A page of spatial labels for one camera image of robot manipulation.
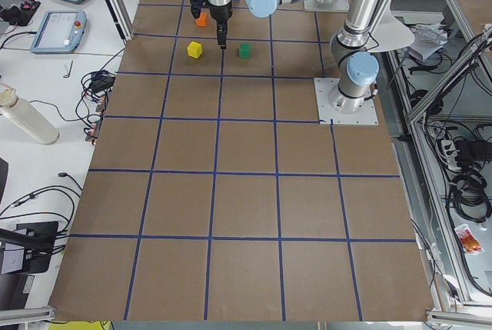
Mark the green wooden block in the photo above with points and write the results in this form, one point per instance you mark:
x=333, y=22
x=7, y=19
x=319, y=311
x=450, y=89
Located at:
x=244, y=51

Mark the orange wooden block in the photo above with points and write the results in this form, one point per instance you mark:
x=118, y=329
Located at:
x=202, y=20

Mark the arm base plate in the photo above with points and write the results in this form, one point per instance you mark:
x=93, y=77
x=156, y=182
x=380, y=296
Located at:
x=335, y=109

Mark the allen key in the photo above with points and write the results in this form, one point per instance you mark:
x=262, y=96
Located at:
x=68, y=69

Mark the yellow wooden block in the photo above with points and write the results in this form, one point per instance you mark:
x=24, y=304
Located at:
x=195, y=49

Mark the black camera stand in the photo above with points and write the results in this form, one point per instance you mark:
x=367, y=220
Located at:
x=29, y=248

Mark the teach pendant near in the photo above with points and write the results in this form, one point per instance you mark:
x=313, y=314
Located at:
x=60, y=32

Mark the white bottle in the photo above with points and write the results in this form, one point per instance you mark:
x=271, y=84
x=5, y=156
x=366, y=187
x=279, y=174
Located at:
x=26, y=117

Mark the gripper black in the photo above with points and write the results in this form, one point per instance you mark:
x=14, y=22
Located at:
x=221, y=14

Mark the white chair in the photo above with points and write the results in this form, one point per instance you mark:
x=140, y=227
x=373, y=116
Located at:
x=388, y=32

